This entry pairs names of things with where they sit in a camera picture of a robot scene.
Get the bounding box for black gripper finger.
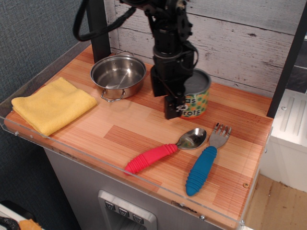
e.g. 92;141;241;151
164;95;186;119
151;69;167;97

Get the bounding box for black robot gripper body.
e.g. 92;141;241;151
151;41;198;97

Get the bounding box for peas and carrots toy can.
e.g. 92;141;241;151
181;68;212;119

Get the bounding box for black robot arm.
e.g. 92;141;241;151
124;0;198;119

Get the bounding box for stainless steel pot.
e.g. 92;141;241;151
90;53;147;103

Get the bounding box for yellow folded cloth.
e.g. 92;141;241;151
11;77;97;136

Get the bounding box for grey toy fridge cabinet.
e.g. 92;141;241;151
44;147;232;230

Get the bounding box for silver dispenser button panel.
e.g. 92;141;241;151
98;190;158;230

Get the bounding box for white toy sink unit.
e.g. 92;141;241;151
260;89;307;192

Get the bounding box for orange object at corner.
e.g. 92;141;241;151
19;219;42;230

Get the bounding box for spoon with pink handle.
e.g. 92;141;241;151
124;128;207;174

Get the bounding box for fork with blue handle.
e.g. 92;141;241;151
185;123;232;196

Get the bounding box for black left vertical post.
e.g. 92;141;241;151
84;0;112;65

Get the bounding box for black vertical post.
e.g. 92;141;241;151
267;3;307;118
84;0;112;65

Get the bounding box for black braided cable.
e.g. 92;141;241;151
72;0;137;42

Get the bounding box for black right vertical post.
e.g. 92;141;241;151
267;3;307;118

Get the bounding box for clear acrylic guard rail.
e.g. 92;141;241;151
0;45;272;230

